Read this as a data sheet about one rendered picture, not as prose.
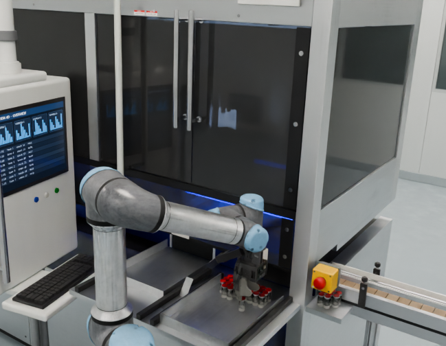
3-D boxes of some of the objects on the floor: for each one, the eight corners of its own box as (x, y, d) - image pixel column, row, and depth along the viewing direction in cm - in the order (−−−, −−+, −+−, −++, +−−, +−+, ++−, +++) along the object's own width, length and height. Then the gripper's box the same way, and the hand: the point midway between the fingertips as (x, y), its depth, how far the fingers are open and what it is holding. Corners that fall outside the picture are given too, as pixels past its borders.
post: (280, 485, 221) (329, -81, 158) (293, 492, 218) (349, -82, 155) (271, 496, 216) (320, -84, 153) (285, 504, 213) (341, -85, 150)
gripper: (255, 251, 167) (251, 312, 173) (271, 240, 175) (266, 299, 181) (231, 244, 171) (228, 304, 177) (248, 233, 179) (244, 291, 186)
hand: (240, 295), depth 180 cm, fingers closed, pressing on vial
